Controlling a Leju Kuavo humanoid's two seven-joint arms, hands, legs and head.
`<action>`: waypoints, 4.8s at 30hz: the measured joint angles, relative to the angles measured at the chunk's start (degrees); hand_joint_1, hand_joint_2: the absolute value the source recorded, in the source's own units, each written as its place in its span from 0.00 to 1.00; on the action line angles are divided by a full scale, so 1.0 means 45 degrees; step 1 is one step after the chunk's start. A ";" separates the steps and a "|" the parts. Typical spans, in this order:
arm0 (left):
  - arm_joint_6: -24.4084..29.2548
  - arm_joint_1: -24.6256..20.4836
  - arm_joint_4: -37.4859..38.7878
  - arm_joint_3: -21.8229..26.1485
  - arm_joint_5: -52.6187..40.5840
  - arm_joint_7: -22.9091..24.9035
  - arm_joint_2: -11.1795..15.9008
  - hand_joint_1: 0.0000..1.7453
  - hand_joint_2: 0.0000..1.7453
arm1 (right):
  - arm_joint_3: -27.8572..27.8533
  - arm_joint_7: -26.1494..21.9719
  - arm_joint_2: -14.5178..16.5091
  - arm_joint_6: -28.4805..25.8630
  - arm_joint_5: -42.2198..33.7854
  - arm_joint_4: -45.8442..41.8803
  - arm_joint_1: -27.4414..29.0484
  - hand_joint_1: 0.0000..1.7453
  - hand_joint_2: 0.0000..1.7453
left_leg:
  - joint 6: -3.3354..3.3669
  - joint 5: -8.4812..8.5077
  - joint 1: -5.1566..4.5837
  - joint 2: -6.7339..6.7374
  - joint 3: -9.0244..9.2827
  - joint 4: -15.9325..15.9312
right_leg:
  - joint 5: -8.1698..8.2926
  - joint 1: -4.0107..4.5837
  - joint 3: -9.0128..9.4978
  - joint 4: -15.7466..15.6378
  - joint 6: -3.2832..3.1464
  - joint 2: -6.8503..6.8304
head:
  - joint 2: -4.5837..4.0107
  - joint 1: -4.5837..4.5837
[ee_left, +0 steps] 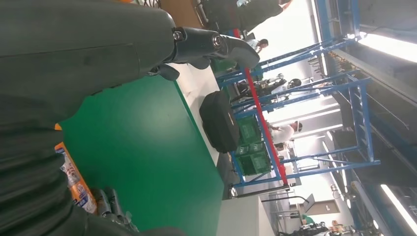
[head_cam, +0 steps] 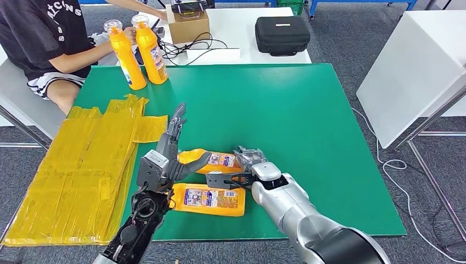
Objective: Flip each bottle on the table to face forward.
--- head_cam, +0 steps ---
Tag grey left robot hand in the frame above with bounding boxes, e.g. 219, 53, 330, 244
156, 102, 213, 182

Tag green plastic crate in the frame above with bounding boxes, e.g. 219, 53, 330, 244
276, 0, 306, 16

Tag white printed bag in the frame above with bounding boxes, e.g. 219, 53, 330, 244
87, 32, 119, 67

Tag white bench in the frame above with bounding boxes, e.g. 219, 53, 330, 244
0, 54, 67, 150

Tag orange plastic bottle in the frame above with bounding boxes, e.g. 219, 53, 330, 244
131, 14, 169, 85
103, 19, 147, 91
169, 183, 246, 218
177, 148, 244, 175

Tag white table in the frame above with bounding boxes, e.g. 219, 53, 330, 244
356, 10, 466, 243
116, 7, 312, 67

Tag black cables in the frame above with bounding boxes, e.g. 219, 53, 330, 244
158, 32, 228, 67

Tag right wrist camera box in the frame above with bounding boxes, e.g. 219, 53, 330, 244
206, 171, 256, 191

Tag person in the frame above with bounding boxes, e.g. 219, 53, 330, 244
0, 0, 168, 116

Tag white floor cable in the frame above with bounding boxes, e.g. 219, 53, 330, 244
351, 106, 466, 263

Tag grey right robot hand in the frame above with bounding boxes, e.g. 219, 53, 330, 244
232, 145, 268, 174

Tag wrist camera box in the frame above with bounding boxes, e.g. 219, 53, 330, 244
206, 171, 256, 191
136, 149, 170, 193

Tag white flat box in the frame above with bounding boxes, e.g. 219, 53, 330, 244
185, 47, 241, 64

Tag person's right hand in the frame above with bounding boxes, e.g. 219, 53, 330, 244
123, 26, 137, 45

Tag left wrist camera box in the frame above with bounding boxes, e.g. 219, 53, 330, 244
136, 149, 170, 193

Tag yellow taped plastic sheet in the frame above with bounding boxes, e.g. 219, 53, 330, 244
2, 93, 169, 248

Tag black carrying case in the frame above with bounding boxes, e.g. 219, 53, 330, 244
254, 16, 311, 57

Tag brown cardboard box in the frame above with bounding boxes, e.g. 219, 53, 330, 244
165, 3, 211, 45

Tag black device with handle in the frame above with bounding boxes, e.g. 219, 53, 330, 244
170, 0, 215, 19

